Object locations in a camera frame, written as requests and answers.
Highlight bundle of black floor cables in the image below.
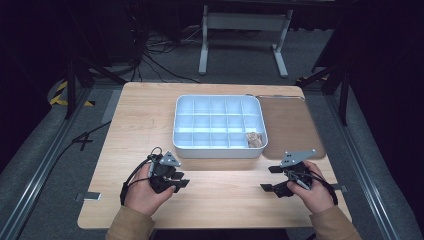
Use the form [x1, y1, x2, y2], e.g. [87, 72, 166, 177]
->
[128, 13, 202, 85]

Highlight black floor cable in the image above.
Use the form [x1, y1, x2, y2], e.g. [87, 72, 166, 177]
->
[46, 120, 113, 178]

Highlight yellow black hazard tape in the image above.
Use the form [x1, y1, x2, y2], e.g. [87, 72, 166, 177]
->
[49, 80, 96, 108]

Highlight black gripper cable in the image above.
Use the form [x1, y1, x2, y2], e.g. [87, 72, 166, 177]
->
[286, 169, 339, 206]
[119, 146, 164, 206]

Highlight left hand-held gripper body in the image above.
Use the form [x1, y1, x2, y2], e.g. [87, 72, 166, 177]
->
[147, 150, 182, 195]

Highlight beige sock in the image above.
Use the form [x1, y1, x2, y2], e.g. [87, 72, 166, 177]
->
[245, 131, 265, 149]

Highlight person's left hand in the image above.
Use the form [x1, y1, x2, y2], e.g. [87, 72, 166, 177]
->
[123, 162, 178, 217]

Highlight aluminium floor rail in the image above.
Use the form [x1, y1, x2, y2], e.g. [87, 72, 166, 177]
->
[0, 87, 94, 240]
[323, 94, 401, 240]

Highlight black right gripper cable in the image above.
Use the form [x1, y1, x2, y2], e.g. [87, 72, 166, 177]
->
[286, 169, 339, 206]

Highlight person's right hand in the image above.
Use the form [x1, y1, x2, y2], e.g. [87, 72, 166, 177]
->
[286, 160, 335, 215]

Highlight white metal table frame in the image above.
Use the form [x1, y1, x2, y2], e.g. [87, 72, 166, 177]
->
[198, 4, 295, 79]

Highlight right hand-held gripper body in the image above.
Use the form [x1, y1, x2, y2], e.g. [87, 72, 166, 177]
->
[275, 148, 317, 199]

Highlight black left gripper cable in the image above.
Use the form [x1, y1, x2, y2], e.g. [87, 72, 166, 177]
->
[119, 146, 164, 206]

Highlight white divided storage box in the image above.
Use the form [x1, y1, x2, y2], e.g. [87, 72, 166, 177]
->
[171, 94, 269, 160]

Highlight black metal stand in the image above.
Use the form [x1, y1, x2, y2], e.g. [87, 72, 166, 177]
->
[64, 54, 128, 121]
[295, 61, 352, 127]

